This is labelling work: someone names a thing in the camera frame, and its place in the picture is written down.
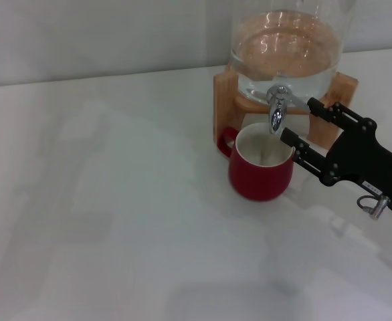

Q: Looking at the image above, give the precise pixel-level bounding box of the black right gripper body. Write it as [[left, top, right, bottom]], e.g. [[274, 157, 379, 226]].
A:
[[324, 128, 392, 215]]

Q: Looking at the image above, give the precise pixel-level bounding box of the chrome faucet tap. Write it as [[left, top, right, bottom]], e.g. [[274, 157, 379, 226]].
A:
[[266, 85, 312, 134]]

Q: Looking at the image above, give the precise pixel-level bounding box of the red ceramic cup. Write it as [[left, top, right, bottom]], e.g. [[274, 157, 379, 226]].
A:
[[216, 122, 296, 203]]

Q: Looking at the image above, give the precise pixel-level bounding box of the metal plug on right gripper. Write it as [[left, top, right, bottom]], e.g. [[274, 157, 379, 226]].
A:
[[356, 195, 391, 221]]

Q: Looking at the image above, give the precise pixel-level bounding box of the glass water dispenser jar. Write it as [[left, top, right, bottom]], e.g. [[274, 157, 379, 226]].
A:
[[229, 0, 346, 110]]

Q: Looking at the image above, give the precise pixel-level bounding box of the wooden dispenser stand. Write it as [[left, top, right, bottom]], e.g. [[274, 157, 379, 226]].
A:
[[212, 62, 358, 145]]

